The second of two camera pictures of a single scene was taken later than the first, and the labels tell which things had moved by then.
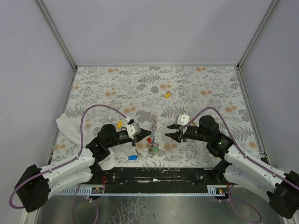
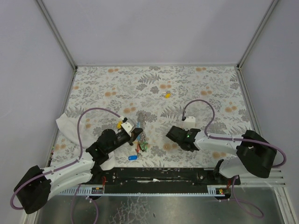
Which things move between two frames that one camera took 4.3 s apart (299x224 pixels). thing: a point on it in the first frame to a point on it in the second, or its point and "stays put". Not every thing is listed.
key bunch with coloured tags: [154, 146] to [141, 116]
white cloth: [74, 128] stays put
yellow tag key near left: [119, 124] stays put
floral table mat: [153, 96] stays put
